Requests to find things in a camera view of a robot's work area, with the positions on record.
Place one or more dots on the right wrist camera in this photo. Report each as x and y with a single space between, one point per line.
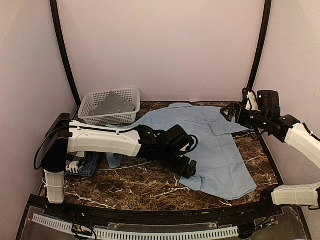
249 99

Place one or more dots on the white slotted cable duct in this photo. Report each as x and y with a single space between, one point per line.
99 233

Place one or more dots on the left black frame post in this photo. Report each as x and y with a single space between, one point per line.
63 51

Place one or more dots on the black frame post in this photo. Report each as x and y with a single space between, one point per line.
63 51
260 44

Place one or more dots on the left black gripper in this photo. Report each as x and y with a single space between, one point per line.
180 170

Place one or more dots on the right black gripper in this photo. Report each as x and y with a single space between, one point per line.
239 117

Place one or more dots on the grey shirt in basket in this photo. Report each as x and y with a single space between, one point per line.
113 104

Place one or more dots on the blue checked folded shirt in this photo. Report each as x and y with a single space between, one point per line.
89 167

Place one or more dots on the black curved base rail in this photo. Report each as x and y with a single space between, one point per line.
232 215

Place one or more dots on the white plastic mesh basket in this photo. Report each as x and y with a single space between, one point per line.
93 99

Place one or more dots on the light blue long sleeve shirt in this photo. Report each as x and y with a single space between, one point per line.
220 170

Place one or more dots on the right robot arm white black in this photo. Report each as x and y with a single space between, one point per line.
261 110

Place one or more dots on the black white plaid folded shirt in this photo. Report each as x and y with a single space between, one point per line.
75 162

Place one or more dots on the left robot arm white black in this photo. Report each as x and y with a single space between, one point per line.
66 136

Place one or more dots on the right black frame post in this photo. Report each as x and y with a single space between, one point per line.
260 44

